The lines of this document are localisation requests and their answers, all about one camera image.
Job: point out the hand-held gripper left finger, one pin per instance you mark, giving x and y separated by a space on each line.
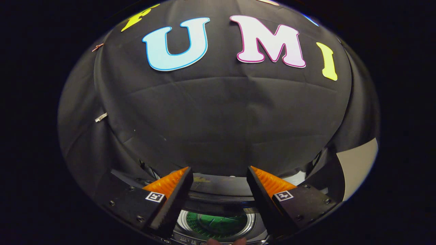
175 204

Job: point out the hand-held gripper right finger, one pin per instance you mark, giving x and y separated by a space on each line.
264 204

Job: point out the green polo shirt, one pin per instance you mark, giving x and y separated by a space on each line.
218 224

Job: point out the black backdrop cloth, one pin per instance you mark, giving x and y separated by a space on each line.
218 112

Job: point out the silver clip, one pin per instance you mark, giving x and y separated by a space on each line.
101 117

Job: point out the pink clip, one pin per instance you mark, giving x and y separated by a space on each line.
97 47

